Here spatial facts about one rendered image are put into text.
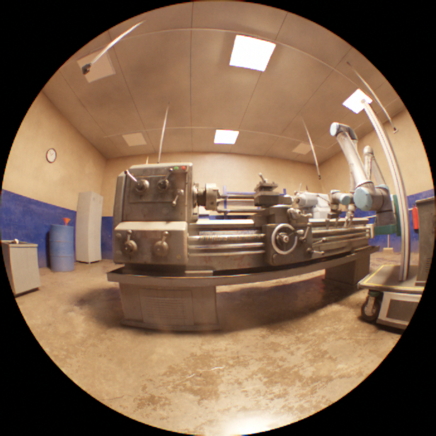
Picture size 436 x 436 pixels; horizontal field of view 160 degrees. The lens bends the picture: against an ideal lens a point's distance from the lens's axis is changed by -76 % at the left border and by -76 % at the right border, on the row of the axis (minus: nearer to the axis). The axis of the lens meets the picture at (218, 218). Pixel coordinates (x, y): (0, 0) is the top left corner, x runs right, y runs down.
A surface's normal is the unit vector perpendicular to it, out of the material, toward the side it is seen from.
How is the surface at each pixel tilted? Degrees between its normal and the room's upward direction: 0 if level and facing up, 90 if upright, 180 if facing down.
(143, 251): 90
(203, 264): 90
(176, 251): 90
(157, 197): 90
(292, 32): 180
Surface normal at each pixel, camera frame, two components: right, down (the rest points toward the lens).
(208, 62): 0.02, 0.99
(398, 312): -0.96, -0.01
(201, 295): 0.12, -0.12
